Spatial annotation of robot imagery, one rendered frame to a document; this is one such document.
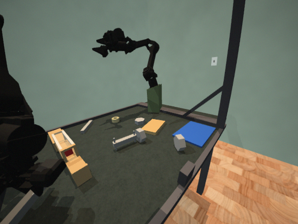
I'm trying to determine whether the cream roll of tape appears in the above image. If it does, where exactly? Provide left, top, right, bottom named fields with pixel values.
left=112, top=117, right=120, bottom=123

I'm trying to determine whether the blue flat rectangular slab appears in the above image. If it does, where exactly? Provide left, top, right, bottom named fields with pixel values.
left=172, top=121, right=216, bottom=148

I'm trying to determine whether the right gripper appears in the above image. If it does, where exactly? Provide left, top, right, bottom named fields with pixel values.
left=92, top=32, right=121, bottom=58

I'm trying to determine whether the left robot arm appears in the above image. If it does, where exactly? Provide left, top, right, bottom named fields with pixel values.
left=0, top=15, right=47, bottom=195

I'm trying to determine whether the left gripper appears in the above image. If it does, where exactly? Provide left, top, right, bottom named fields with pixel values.
left=0, top=153, right=66, bottom=197

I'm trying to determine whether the red cube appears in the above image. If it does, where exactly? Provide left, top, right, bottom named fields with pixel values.
left=64, top=149, right=73, bottom=157

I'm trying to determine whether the grey square stick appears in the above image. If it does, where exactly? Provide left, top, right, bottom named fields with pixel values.
left=0, top=190, right=39, bottom=224

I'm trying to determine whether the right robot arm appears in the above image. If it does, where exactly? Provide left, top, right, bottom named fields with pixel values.
left=103, top=28, right=160, bottom=88

